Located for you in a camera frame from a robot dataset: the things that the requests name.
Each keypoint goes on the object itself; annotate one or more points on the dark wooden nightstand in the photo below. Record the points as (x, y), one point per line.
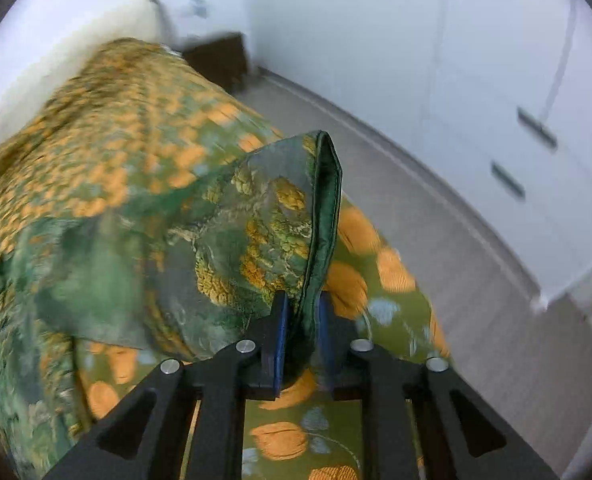
(216, 60)

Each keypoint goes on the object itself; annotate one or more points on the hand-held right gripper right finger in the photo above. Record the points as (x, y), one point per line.
(324, 345)

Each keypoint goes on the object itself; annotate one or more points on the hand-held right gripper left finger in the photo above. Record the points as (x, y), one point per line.
(279, 345)

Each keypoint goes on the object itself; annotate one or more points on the pumpkin print green blanket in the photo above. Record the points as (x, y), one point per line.
(126, 125)

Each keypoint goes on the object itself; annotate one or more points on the wall socket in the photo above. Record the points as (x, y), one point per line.
(196, 6)

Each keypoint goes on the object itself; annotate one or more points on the white wardrobe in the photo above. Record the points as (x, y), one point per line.
(475, 60)

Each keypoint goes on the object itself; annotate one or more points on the green patterned garment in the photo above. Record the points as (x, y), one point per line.
(256, 240)

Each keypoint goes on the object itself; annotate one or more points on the cream white pillow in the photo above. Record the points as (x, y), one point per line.
(76, 35)

